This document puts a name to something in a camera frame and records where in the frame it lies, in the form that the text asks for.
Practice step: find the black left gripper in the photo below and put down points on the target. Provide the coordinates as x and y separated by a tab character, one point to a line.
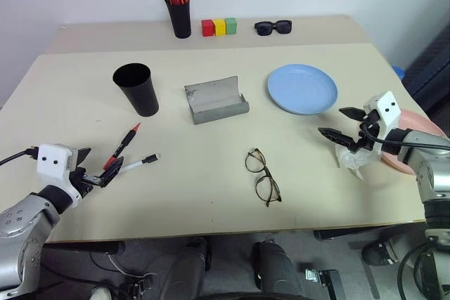
84	178

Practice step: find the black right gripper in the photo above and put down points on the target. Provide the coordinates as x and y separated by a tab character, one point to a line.
369	135

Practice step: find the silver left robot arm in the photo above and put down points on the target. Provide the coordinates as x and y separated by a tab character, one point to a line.
21	226

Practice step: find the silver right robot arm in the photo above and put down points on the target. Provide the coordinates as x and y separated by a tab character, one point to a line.
432	173

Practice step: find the red and black pen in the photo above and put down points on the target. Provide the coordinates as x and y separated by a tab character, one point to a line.
123	143

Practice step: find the white marker with black cap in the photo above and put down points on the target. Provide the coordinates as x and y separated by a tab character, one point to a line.
135	164

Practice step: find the crumpled white tissue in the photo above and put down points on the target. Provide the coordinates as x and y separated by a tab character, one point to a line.
351	161

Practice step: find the light blue plate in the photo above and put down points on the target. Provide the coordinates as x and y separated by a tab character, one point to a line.
302	89

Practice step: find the pink plate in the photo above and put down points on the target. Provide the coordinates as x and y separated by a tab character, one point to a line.
418	124

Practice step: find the blue round object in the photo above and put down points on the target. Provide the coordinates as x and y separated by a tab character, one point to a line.
399	71

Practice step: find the empty black pen cup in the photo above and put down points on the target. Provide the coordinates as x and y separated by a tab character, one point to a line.
140	96

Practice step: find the tortoiseshell eyeglasses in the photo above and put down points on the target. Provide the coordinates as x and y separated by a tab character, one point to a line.
267	187

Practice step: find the black sunglasses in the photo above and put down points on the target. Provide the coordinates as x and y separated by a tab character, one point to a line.
264	28

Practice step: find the white shoe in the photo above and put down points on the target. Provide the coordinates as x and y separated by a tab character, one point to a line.
101	293

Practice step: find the black and grey shoe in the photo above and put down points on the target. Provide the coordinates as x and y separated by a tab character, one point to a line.
381	251

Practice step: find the open grey glasses case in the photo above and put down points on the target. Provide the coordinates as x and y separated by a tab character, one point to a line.
214	99

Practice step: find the dark rounded shape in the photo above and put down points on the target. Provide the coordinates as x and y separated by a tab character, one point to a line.
186	268
277	272

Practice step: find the green cube block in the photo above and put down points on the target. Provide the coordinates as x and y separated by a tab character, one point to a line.
231	25

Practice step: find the yellow cube block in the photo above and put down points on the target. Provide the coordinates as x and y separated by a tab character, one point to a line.
220	27

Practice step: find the black pen cup with pens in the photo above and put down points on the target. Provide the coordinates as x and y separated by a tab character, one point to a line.
181	20

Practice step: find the red cube block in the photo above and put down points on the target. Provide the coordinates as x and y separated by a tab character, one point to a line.
207	28

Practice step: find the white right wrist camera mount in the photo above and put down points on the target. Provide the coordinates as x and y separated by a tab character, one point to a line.
386	108

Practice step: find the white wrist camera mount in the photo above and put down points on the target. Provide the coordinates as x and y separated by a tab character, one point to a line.
386	108
52	164

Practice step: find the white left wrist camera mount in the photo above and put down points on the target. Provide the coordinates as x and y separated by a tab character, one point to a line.
52	164

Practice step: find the black table frame bar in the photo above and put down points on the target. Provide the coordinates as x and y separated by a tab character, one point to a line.
84	246
344	232

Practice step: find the metal bracket on floor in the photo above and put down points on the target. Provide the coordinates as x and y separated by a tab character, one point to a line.
323	280

